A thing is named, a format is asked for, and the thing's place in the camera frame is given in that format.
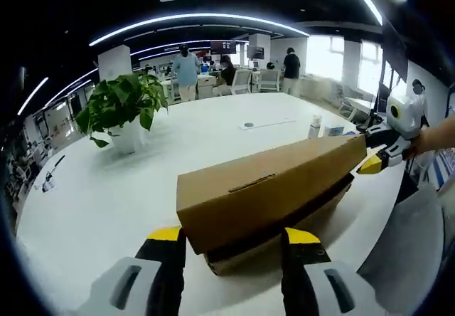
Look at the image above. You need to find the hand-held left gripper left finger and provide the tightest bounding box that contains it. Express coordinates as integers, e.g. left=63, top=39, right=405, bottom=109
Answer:
left=75, top=225, right=187, bottom=316

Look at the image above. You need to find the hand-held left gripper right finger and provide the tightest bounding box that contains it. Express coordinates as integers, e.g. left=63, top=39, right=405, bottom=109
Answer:
left=279, top=227, right=387, bottom=316

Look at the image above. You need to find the brown cardboard shoe box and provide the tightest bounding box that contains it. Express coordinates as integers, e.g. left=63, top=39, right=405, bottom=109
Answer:
left=176, top=133, right=368, bottom=278

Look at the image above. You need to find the small white blue box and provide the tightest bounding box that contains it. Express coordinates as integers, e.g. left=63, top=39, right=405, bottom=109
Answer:
left=321, top=125, right=346, bottom=139

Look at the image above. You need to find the computer monitor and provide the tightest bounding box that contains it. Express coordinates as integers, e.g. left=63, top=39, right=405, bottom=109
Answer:
left=376, top=82, right=391, bottom=113

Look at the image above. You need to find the white spray bottle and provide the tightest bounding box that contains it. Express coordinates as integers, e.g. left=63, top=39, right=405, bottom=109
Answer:
left=308, top=113, right=324, bottom=139

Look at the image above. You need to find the grey mesh chair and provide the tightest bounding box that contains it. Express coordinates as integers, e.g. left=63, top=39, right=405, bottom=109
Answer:
left=356, top=183, right=446, bottom=312

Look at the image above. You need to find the white office chair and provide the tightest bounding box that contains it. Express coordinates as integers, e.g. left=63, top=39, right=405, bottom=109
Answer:
left=230, top=69, right=252, bottom=96
left=258, top=69, right=282, bottom=93

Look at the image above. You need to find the green plant in white pot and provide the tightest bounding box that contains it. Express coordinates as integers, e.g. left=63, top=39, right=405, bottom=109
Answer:
left=75, top=71, right=169, bottom=155

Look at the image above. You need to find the white pillar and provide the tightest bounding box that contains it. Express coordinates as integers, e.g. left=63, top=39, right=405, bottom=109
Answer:
left=97, top=44, right=132, bottom=82

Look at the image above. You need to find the dark wall screen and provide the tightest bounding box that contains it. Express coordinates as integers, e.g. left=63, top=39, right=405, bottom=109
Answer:
left=381, top=19, right=409, bottom=83

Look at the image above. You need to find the black handled small tool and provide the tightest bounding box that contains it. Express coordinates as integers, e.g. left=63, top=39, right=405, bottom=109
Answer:
left=41, top=154, right=66, bottom=194

